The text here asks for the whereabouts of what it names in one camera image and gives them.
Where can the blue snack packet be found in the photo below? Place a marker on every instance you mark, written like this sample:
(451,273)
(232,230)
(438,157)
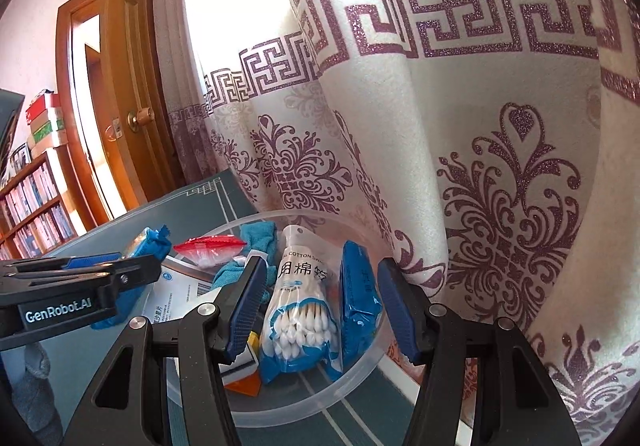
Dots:
(360,296)
(150,243)

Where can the blue cloth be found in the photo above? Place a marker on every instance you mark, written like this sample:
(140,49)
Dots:
(255,236)

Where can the person's grey fleece clothing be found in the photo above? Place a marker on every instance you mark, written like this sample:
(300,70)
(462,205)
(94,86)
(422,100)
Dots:
(35,366)

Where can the white printed cardboard box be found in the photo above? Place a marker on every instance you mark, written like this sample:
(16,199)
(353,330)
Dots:
(170,291)

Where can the patterned white curtain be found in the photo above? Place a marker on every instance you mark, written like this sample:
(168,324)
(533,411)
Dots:
(450,126)

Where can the dark panel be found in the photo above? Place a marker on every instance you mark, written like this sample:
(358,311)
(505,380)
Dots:
(10,126)

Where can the clear plastic container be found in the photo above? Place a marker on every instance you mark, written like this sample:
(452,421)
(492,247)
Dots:
(300,406)

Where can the red plastic packet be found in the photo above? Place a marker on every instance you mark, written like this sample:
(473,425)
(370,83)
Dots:
(210,248)

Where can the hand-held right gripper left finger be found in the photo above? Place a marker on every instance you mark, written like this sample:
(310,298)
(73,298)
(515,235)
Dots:
(245,311)

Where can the brass door knob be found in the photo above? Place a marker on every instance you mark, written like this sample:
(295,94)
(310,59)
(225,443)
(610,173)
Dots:
(140,120)

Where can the green gift box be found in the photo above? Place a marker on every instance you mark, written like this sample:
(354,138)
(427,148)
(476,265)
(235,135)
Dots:
(47,127)

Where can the wooden door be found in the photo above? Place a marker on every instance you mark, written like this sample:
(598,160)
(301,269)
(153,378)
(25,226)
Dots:
(130,51)

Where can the wooden bookshelf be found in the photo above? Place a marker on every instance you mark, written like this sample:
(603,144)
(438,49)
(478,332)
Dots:
(67,198)

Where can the cotton swab bag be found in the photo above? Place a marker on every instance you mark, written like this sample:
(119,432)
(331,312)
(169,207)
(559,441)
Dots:
(300,276)

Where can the wooden door frame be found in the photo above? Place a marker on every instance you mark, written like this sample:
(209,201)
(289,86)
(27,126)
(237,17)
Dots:
(67,76)

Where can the white object with dark stripe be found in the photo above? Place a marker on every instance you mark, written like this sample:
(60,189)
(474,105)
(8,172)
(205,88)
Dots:
(248,360)

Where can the picture frame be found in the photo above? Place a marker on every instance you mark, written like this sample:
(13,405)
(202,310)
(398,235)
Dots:
(20,159)

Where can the small orange box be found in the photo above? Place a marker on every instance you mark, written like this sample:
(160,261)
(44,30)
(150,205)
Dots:
(242,383)

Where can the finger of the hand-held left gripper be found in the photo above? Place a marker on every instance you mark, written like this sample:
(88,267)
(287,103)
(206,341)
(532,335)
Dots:
(90,260)
(135,271)

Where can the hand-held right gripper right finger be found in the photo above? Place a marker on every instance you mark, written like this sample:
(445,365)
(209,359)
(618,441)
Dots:
(400,316)

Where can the teal table mat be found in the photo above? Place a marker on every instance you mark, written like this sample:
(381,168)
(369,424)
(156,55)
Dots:
(100,236)

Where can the rows of books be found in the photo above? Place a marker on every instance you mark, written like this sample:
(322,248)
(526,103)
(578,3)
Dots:
(35,206)

